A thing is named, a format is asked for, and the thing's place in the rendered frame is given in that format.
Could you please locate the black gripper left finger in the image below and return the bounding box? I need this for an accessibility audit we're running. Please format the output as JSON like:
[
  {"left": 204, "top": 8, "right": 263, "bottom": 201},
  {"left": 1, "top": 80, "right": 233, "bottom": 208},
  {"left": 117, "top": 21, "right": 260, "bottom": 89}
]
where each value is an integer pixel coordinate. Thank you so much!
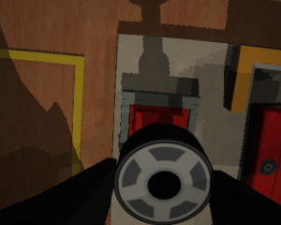
[{"left": 0, "top": 157, "right": 118, "bottom": 225}]

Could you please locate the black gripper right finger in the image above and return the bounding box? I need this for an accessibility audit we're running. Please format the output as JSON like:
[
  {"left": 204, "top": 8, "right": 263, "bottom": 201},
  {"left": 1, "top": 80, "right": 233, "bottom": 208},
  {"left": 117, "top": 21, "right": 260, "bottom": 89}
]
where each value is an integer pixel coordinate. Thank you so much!
[{"left": 209, "top": 170, "right": 281, "bottom": 225}]

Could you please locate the yellow rectangular tape outline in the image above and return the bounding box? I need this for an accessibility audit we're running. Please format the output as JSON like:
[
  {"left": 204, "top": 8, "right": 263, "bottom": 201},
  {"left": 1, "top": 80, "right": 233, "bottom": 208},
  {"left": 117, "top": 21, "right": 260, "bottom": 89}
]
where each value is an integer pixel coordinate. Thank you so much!
[{"left": 0, "top": 49, "right": 84, "bottom": 177}]

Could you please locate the black rubber tyre with grey hub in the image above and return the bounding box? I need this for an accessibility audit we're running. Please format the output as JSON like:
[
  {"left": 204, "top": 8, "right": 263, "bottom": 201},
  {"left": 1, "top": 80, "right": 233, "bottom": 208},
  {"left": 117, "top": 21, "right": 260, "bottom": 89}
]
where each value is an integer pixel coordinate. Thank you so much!
[{"left": 113, "top": 123, "right": 215, "bottom": 225}]

